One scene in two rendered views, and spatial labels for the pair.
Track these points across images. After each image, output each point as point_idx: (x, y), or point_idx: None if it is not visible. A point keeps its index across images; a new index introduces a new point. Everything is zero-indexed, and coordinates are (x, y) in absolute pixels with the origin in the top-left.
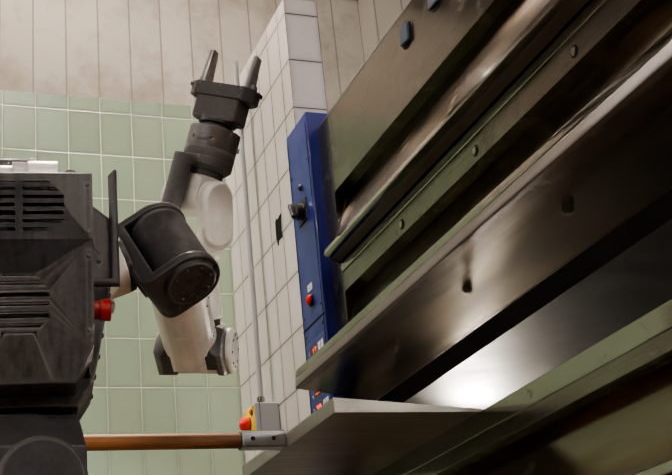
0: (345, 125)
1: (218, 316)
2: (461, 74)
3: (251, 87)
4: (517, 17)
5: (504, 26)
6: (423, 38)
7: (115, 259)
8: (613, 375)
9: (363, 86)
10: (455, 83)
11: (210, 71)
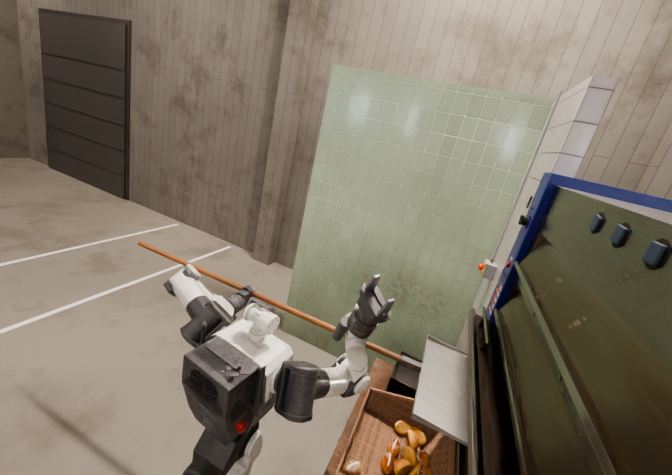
0: (558, 209)
1: (360, 370)
2: (596, 311)
3: (382, 314)
4: (636, 380)
5: (630, 356)
6: (598, 247)
7: (256, 404)
8: None
9: (572, 206)
10: (590, 309)
11: (372, 284)
